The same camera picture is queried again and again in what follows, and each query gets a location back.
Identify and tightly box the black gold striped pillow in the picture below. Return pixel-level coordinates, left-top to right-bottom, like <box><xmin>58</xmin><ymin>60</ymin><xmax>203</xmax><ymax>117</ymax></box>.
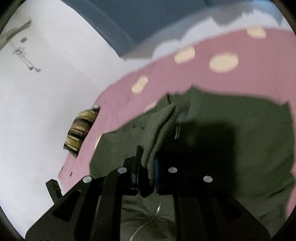
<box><xmin>63</xmin><ymin>106</ymin><xmax>100</xmax><ymax>158</ymax></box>

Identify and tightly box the olive green small garment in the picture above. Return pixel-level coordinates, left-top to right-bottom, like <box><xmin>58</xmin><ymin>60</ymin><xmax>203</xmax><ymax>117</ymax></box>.
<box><xmin>89</xmin><ymin>87</ymin><xmax>295</xmax><ymax>240</ymax></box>

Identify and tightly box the ceiling fan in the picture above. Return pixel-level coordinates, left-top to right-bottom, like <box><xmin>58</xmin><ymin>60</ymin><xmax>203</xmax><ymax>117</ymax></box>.
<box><xmin>0</xmin><ymin>19</ymin><xmax>42</xmax><ymax>73</ymax></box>

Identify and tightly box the blue curtain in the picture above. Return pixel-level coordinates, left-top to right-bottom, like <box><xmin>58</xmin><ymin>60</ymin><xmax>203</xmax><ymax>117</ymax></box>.
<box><xmin>64</xmin><ymin>0</ymin><xmax>229</xmax><ymax>57</ymax></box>

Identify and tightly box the pink polka dot bedsheet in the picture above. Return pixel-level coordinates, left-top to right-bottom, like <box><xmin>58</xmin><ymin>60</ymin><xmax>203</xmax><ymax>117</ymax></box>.
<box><xmin>58</xmin><ymin>25</ymin><xmax>296</xmax><ymax>223</ymax></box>

